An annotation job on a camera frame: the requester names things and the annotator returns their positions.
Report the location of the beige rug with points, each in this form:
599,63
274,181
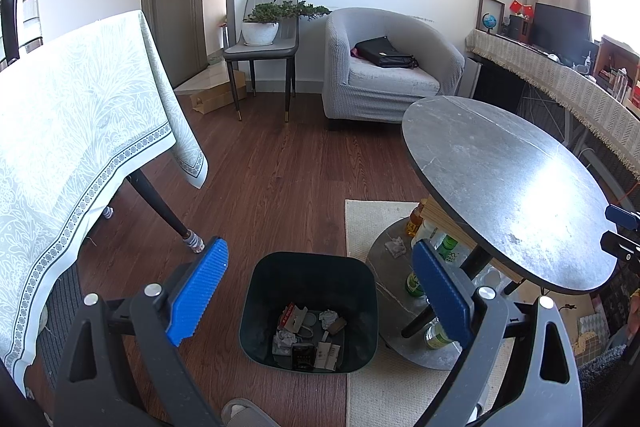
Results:
365,227

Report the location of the white cardboard box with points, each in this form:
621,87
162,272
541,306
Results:
321,354
335,357

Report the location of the round grey marble table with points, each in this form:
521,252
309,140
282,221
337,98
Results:
500,167

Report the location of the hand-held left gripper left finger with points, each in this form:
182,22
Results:
197,292

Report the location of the grey armchair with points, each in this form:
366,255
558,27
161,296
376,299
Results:
385,97

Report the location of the potted plant in white pot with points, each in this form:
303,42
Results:
260,32

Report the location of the red and white box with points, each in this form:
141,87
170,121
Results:
290,316

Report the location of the crumpled tissue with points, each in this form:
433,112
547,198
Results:
396,247

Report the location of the grey fleece clothing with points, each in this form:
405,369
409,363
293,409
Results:
600,367

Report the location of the brown tape roll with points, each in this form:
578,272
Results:
339,327

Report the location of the patterned cardboard box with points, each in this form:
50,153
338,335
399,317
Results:
592,334

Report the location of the grey dining chair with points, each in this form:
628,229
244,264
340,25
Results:
260,52

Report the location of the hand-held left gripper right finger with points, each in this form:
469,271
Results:
440,292

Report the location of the clear bottle with green cap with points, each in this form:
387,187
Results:
440,337

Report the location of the black bag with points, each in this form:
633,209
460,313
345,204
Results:
385,52

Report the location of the amber bottle with yellow label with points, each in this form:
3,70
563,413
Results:
415,222

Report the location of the black monitor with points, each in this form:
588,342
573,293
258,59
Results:
560,29

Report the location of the small blue globe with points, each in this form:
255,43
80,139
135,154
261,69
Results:
489,22

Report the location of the striped table leg sock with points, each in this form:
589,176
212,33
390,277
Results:
108,212
192,244

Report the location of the wooden desk organizer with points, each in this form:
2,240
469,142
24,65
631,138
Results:
617,62

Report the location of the sideboard with lace cloth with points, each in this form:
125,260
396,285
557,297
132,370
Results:
560,82

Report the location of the dark speaker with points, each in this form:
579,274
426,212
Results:
520,28

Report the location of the pale green patterned tablecloth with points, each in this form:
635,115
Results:
75,117

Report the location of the white plastic bottle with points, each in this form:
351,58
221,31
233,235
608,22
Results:
429,234

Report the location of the small red flags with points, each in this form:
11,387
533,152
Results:
521,8

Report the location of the dark card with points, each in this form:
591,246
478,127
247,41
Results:
302,357

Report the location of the green glass bottle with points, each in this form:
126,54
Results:
412,286

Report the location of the wooden picture frame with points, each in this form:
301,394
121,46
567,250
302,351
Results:
490,4

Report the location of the grey slipper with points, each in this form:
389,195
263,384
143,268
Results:
245,412

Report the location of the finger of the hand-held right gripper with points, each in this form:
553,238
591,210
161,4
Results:
622,247
625,217

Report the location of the clear plastic bottles pile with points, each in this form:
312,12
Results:
487,279

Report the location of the wooden box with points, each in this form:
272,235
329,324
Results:
450,224

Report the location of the dark green trash bin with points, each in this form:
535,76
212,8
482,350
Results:
260,297

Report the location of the dining table with black legs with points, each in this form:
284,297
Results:
160,207

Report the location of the flat cardboard box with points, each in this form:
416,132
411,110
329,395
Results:
215,97

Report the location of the grey ribbed floor mat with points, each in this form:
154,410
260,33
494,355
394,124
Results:
65,302

